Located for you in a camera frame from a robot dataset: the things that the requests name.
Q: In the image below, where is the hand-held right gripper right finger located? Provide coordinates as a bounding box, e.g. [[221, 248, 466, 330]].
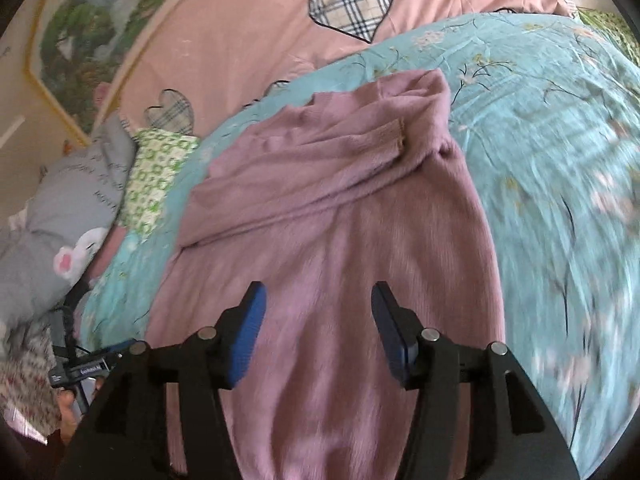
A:
[[371, 281, 581, 480]]

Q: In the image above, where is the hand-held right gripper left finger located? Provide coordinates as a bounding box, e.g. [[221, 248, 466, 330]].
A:
[[57, 281, 268, 480]]

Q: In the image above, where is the mauve knitted sweater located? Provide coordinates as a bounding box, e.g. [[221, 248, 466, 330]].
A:
[[147, 69, 506, 480]]

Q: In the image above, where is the person's left hand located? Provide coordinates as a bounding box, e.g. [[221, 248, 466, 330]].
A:
[[55, 389, 85, 441]]

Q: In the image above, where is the floral patterned cloth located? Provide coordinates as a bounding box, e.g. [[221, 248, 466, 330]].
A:
[[0, 320, 66, 436]]

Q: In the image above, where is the pink bed sheet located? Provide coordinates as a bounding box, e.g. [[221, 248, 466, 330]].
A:
[[90, 225, 131, 281]]

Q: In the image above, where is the grey printed pillow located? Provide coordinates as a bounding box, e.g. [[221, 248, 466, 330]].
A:
[[0, 112, 138, 331]]

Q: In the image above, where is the green checked pillow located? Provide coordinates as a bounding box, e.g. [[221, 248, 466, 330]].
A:
[[575, 7, 636, 61], [117, 129, 201, 237]]

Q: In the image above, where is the teal floral blanket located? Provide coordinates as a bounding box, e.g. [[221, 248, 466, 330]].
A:
[[80, 11, 640, 466]]

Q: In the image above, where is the pink pillow with plaid hearts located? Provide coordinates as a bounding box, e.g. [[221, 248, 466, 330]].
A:
[[102, 0, 576, 141]]

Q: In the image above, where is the gold framed landscape picture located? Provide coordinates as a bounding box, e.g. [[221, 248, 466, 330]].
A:
[[25, 0, 221, 146]]

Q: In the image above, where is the black cable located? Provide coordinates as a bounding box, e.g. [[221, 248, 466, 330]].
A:
[[50, 306, 83, 358]]

